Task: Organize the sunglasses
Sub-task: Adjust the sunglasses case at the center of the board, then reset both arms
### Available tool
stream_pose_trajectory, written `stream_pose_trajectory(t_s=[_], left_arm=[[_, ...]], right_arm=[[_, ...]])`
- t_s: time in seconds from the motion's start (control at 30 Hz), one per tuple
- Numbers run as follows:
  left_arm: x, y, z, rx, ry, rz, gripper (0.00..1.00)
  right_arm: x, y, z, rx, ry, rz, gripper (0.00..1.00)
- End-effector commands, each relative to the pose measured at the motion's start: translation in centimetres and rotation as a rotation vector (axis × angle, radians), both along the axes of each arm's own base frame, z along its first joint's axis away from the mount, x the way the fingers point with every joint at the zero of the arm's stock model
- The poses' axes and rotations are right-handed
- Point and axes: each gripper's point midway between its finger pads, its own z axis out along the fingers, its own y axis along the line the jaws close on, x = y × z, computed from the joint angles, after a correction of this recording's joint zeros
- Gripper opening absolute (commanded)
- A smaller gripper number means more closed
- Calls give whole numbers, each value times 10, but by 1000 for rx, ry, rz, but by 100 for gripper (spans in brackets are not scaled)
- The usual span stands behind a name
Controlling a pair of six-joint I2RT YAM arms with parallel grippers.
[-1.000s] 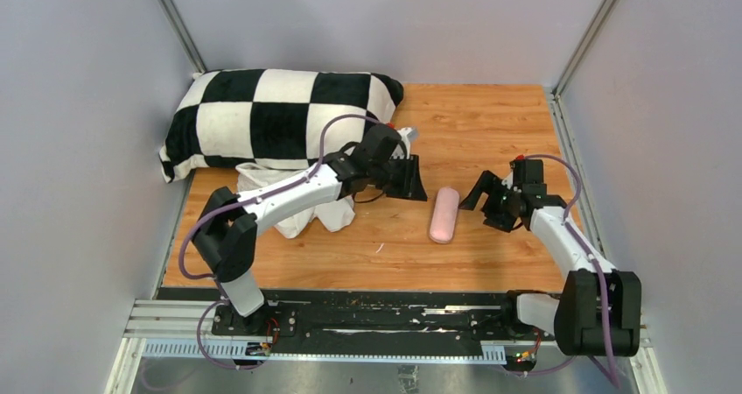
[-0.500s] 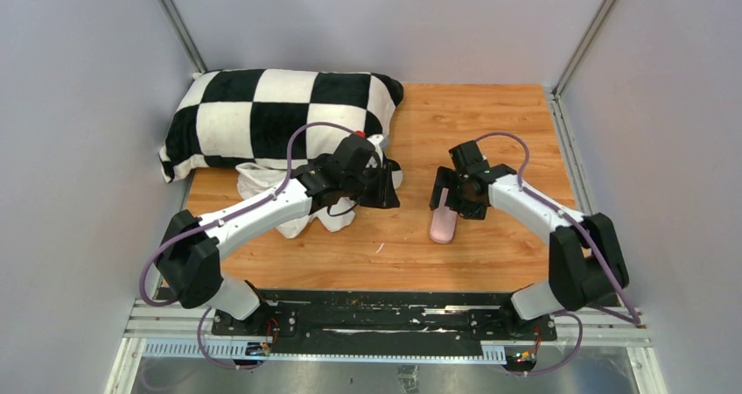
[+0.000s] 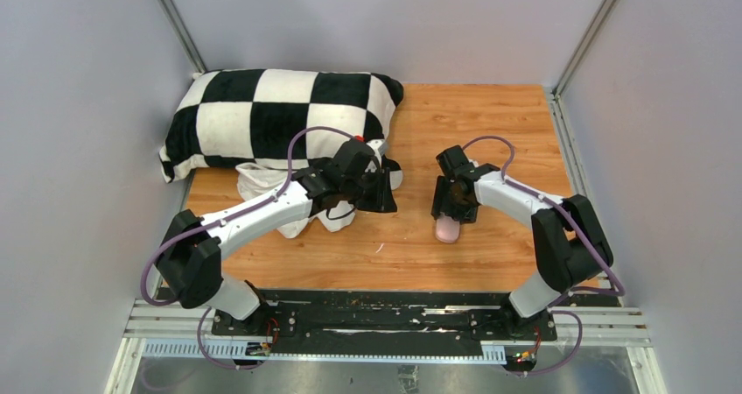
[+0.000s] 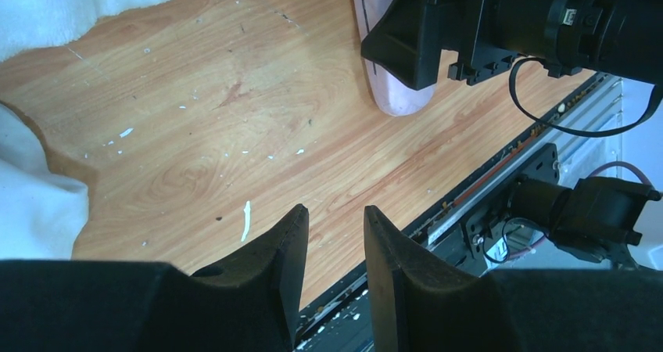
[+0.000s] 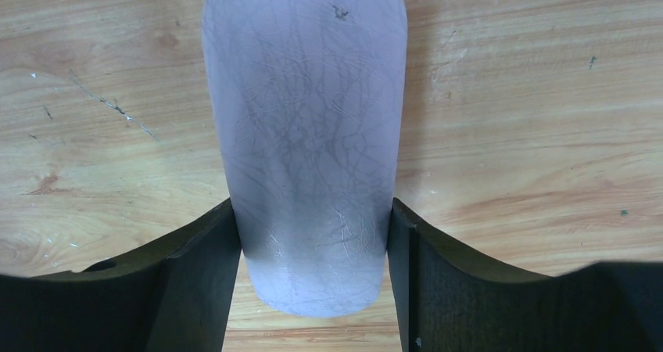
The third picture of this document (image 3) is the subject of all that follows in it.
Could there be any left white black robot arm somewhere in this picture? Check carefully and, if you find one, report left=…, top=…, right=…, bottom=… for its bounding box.
left=153, top=139, right=397, bottom=335

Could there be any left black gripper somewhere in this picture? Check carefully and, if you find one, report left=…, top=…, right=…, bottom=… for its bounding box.
left=341, top=165, right=398, bottom=213

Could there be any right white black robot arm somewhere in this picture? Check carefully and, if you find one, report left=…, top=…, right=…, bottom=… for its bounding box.
left=431, top=145, right=613, bottom=340

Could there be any black white checkered pillow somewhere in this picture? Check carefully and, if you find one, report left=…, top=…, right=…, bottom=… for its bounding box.
left=158, top=69, right=404, bottom=183

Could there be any aluminium slotted rail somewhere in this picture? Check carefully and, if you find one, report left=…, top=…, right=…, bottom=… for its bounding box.
left=123, top=302, right=652, bottom=365

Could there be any left aluminium frame post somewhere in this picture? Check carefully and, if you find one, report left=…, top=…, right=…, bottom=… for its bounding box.
left=157, top=0, right=207, bottom=74

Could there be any white crumpled cloth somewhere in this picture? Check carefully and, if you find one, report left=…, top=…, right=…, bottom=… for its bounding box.
left=235, top=163, right=355, bottom=239

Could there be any pink glasses case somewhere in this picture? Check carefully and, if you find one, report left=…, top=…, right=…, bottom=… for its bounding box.
left=435, top=215, right=461, bottom=243

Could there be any aluminium frame post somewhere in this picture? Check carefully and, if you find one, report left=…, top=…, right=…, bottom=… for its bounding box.
left=552, top=0, right=619, bottom=98
left=157, top=0, right=207, bottom=74

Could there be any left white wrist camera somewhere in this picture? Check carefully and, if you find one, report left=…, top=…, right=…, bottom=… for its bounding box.
left=367, top=139, right=389, bottom=157

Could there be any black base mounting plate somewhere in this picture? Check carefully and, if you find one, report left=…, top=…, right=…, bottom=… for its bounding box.
left=214, top=289, right=550, bottom=342

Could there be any right aluminium frame post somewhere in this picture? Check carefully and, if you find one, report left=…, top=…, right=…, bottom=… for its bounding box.
left=552, top=0, right=619, bottom=98

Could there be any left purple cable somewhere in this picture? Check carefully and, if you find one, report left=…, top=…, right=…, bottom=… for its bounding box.
left=140, top=126, right=367, bottom=371

